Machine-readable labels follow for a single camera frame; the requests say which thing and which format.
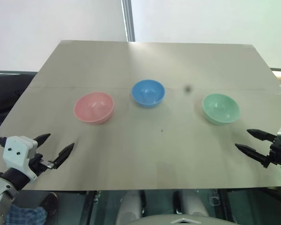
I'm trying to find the dark background furniture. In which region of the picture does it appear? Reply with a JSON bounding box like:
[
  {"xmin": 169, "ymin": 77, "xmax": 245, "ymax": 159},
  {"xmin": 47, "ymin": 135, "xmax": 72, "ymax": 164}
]
[{"xmin": 0, "ymin": 69, "xmax": 39, "ymax": 139}]

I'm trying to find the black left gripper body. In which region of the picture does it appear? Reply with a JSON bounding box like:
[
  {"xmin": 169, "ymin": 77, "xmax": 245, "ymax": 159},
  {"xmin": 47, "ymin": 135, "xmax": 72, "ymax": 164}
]
[{"xmin": 27, "ymin": 153, "xmax": 56, "ymax": 178}]

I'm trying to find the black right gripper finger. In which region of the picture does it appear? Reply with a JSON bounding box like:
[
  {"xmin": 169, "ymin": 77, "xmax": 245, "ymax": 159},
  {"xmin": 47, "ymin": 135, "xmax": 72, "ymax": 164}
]
[
  {"xmin": 234, "ymin": 143, "xmax": 272, "ymax": 169},
  {"xmin": 246, "ymin": 128, "xmax": 278, "ymax": 143}
]

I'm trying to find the grey window post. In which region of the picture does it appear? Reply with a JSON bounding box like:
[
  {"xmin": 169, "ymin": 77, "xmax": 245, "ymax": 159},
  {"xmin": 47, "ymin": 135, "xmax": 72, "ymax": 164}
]
[{"xmin": 121, "ymin": 0, "xmax": 136, "ymax": 42}]

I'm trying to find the green plastic bowl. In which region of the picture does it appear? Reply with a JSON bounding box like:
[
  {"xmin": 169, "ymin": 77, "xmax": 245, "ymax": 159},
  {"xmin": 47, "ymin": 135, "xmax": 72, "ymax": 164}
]
[{"xmin": 201, "ymin": 93, "xmax": 241, "ymax": 126}]

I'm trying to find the red plastic bowl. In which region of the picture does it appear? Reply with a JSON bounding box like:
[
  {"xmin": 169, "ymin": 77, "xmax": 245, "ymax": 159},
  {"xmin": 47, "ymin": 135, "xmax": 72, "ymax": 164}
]
[{"xmin": 73, "ymin": 91, "xmax": 115, "ymax": 125}]

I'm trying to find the blue plaid cloth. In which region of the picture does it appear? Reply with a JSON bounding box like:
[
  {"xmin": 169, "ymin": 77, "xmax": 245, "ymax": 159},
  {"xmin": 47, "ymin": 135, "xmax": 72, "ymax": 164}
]
[{"xmin": 5, "ymin": 203, "xmax": 48, "ymax": 225}]

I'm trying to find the blue plastic bowl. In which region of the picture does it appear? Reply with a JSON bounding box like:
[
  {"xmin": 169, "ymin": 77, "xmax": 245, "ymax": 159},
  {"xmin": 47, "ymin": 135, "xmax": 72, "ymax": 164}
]
[{"xmin": 131, "ymin": 79, "xmax": 166, "ymax": 109}]

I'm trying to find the brown shoe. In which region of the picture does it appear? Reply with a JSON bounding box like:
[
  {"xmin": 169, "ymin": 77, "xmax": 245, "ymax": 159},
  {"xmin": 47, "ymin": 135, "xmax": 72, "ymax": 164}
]
[{"xmin": 40, "ymin": 192, "xmax": 59, "ymax": 218}]

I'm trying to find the silver robot body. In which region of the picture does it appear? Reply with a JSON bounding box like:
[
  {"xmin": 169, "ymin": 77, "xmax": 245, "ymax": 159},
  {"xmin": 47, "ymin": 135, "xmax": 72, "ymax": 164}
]
[{"xmin": 115, "ymin": 189, "xmax": 228, "ymax": 225}]

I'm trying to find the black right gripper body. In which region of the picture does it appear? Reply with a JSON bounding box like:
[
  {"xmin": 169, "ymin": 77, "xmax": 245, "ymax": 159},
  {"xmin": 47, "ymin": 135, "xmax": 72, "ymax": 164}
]
[{"xmin": 268, "ymin": 135, "xmax": 281, "ymax": 167}]

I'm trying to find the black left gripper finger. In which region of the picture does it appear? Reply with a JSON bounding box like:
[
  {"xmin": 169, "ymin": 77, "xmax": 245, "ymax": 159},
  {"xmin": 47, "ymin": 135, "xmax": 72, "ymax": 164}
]
[
  {"xmin": 52, "ymin": 142, "xmax": 75, "ymax": 170},
  {"xmin": 33, "ymin": 133, "xmax": 51, "ymax": 148}
]

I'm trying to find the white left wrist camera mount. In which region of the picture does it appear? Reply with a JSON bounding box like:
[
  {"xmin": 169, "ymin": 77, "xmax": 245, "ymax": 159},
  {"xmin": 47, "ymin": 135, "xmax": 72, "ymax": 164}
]
[{"xmin": 2, "ymin": 135, "xmax": 38, "ymax": 183}]

